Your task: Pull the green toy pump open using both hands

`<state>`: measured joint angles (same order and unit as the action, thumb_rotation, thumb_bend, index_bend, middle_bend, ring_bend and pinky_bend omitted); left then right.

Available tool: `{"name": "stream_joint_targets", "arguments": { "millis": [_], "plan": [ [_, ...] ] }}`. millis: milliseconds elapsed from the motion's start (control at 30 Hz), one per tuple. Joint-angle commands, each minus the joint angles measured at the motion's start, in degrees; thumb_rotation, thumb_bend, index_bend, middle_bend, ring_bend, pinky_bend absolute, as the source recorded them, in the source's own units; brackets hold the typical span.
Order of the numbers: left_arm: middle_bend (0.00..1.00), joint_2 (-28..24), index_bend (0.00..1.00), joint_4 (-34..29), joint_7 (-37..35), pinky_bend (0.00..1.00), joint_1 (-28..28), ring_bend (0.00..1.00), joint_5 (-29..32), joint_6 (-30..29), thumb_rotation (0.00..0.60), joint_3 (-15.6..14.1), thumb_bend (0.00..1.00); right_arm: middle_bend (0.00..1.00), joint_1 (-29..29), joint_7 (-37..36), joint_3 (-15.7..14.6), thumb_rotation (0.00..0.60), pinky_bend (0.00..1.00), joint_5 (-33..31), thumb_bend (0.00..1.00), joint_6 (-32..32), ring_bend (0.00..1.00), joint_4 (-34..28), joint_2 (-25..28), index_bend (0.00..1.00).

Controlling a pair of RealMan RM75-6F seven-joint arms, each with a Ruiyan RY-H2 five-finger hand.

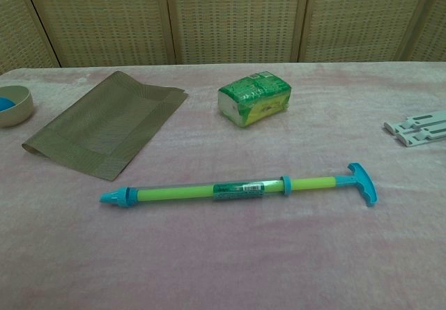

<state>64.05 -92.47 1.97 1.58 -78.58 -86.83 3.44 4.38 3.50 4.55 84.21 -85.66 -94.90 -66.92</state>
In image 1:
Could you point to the green tissue pack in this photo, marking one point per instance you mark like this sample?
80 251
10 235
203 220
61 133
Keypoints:
254 94

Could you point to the pink fleece table cloth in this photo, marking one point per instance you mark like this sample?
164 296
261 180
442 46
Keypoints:
209 254

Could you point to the beige bowl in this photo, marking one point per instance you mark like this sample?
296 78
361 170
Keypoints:
24 111

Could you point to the brown woven placemat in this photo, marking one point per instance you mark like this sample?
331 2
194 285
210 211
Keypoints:
104 125

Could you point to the white plastic folding stand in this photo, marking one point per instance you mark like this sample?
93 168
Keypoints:
418 134

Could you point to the woven bamboo folding screen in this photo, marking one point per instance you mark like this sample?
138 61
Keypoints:
226 17

